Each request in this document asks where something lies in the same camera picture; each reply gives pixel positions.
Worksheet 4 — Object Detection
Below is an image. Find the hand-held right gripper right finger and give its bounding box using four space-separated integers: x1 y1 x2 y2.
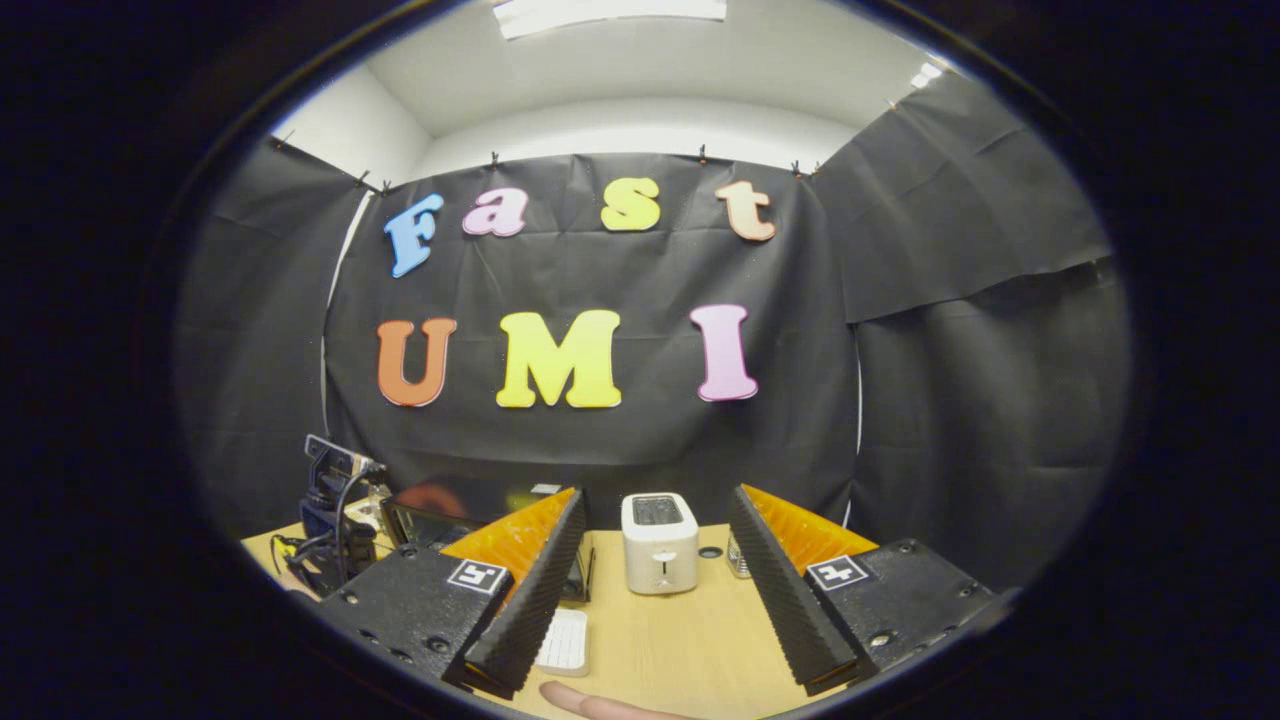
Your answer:
727 484 1001 698

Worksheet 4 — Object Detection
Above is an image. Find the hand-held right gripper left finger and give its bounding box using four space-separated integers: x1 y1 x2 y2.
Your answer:
318 487 588 701

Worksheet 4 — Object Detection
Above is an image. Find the black electric oven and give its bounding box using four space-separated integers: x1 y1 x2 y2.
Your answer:
380 480 596 603

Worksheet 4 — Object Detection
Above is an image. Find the white slotted plastic tray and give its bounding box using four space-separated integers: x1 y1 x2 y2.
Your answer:
533 607 592 678

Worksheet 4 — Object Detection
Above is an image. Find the white toaster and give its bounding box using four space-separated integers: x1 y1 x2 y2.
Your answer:
620 492 700 597

